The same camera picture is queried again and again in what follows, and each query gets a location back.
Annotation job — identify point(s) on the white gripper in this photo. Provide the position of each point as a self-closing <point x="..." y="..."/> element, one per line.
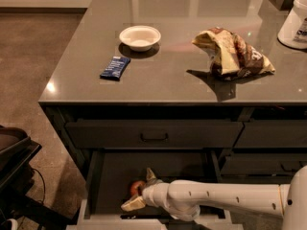
<point x="153" y="193"/>

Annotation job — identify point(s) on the red apple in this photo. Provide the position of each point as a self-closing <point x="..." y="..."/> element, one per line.
<point x="137" y="187"/>

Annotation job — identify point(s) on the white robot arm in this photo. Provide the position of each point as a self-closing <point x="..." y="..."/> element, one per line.
<point x="182" y="199"/>

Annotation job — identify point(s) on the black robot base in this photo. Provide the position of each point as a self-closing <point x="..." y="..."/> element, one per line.
<point x="17" y="149"/>

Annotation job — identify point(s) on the open grey middle drawer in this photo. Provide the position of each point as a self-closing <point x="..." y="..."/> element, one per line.
<point x="108" y="187"/>

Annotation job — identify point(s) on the closed grey top drawer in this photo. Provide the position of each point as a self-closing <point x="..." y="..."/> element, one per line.
<point x="153" y="134"/>

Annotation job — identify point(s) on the right middle drawer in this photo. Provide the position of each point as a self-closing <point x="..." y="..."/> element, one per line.
<point x="264" y="163"/>

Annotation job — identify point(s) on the grey counter cabinet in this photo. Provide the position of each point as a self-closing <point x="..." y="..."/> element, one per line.
<point x="172" y="80"/>

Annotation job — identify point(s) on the right top drawer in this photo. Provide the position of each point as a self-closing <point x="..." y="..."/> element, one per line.
<point x="273" y="134"/>

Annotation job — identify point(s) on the blue snack bar wrapper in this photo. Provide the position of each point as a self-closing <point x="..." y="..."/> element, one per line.
<point x="115" y="68"/>

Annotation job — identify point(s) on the white bowl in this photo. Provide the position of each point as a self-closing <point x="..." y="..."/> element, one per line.
<point x="140" y="38"/>

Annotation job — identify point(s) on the brown crumpled chip bag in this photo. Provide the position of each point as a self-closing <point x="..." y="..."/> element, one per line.
<point x="231" y="57"/>

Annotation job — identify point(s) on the white plastic canister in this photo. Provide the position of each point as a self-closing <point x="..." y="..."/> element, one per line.
<point x="294" y="30"/>

